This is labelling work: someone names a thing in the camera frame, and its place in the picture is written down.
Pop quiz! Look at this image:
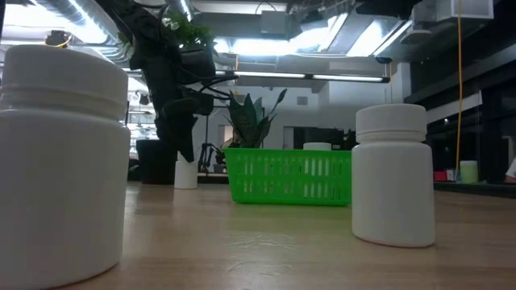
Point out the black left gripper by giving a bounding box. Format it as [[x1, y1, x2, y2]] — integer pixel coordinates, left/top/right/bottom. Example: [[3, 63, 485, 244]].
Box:
[[144, 56, 214, 163]]

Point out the green plastic slotted basket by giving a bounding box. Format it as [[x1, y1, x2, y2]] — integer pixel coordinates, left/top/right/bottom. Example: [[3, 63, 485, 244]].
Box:
[[223, 147, 353, 207]]

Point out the black tripod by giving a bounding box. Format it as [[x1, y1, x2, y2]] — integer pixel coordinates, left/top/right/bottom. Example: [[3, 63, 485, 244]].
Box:
[[197, 142, 227, 175]]

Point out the black plant pot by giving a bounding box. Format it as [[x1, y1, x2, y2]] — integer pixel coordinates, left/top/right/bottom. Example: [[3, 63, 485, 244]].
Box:
[[135, 139, 178, 185]]

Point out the snake plant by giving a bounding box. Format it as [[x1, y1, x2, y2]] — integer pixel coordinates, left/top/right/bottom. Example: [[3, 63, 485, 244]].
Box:
[[223, 88, 289, 149]]

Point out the long ceiling light bar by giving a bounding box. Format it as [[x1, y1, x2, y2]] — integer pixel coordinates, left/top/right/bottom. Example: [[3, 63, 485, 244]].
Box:
[[215, 70, 391, 84]]

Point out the grey ceiling box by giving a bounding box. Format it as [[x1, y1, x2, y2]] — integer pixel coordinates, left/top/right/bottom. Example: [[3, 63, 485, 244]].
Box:
[[260, 10, 289, 35]]

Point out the pale green cup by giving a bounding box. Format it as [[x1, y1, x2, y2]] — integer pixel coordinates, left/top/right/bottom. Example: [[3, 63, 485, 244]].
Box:
[[459, 159, 479, 184]]

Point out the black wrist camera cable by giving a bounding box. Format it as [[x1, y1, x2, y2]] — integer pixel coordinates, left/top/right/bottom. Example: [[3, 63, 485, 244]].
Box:
[[197, 74, 239, 102]]

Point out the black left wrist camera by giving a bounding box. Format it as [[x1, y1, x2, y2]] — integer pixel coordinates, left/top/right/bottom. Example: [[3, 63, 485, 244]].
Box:
[[179, 48, 217, 84]]

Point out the black ceiling camera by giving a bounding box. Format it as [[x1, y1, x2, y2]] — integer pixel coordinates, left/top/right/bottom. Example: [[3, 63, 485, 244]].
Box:
[[44, 30, 73, 48]]

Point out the yellow hanging cable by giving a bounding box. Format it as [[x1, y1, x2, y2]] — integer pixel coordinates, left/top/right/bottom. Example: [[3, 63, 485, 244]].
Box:
[[455, 0, 464, 170]]

